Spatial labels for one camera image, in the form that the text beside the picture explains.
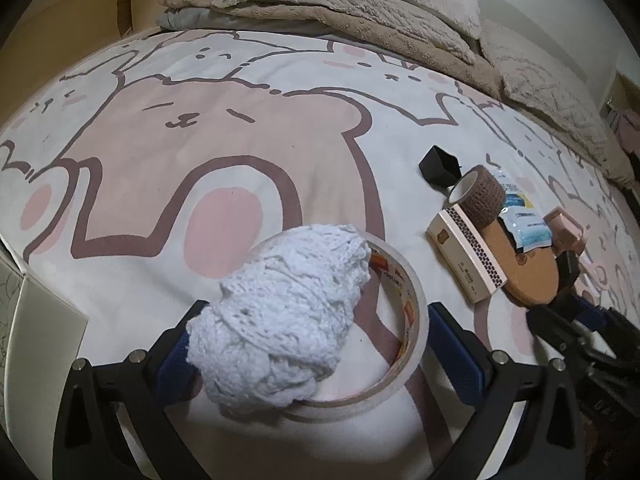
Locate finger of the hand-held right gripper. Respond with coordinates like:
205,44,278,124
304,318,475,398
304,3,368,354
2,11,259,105
565,294,640,341
527,305,601,361

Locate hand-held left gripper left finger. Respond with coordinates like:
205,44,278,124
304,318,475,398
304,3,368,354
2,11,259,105
54,300,226,480

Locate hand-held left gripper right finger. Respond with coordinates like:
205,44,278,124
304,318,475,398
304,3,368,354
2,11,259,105
427,302,587,480

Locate clear packing tape roll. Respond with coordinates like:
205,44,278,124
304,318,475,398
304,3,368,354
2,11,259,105
272,232,431,408

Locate pink scissors with cap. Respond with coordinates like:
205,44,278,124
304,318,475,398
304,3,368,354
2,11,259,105
542,209,608,283

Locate white yarn ball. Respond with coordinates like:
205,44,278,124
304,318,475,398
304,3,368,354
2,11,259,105
186,224,373,408

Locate white cardboard box container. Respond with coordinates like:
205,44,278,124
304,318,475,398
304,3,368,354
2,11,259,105
0,252,89,441

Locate small black cube box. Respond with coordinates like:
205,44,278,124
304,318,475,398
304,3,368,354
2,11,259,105
419,145,461,187
556,250,583,292

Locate round cork coaster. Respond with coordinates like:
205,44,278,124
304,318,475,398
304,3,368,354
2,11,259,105
479,219,562,307

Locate white ribbed rectangular box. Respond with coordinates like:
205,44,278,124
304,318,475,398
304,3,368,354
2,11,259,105
427,205,508,305

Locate blue foil packet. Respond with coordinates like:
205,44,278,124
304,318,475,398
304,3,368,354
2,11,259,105
487,172,554,254

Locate brown woven tape roll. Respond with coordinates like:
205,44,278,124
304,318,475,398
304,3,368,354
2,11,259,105
447,165,507,226

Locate pink clothes pile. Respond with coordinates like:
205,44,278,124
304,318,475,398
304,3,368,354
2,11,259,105
612,109,640,153

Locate printed bear blanket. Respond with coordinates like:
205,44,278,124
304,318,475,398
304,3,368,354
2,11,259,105
0,27,640,480

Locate square quilted grey pillow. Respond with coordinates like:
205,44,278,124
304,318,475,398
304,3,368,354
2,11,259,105
479,24,610,162

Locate beige fleece blanket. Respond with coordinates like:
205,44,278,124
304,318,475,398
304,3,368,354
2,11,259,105
160,0,637,187

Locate pale bed headboard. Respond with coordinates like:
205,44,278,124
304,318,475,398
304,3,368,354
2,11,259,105
470,0,618,111

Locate grey bed sheet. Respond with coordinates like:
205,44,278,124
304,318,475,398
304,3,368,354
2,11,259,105
156,7,251,32

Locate long quilted grey pillow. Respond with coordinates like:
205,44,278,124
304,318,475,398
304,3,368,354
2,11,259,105
215,0,477,64

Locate wooden bedside shelf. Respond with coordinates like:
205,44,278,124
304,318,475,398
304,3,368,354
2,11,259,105
0,0,236,126

